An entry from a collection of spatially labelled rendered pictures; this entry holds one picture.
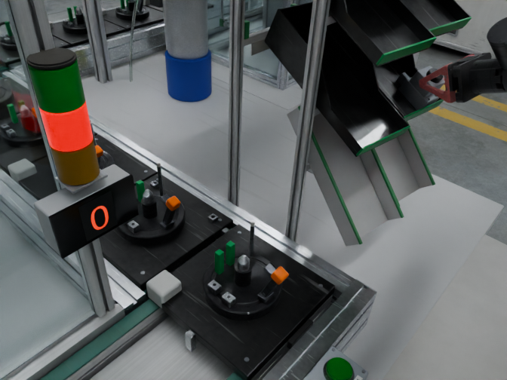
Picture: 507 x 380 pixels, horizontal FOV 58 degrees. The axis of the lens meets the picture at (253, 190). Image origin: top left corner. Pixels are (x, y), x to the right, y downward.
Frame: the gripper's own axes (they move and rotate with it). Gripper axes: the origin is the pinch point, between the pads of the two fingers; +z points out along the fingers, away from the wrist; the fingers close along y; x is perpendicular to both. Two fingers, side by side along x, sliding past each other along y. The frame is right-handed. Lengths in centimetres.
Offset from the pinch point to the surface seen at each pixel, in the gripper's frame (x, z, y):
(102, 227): 3, 8, 65
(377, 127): 4.4, 1.4, 15.1
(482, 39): 41, 171, -340
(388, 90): 0.6, 6.3, 4.5
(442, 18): -10.7, -3.1, -1.0
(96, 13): -34, 110, 18
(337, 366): 33, -8, 43
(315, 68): -8.8, 2.8, 26.0
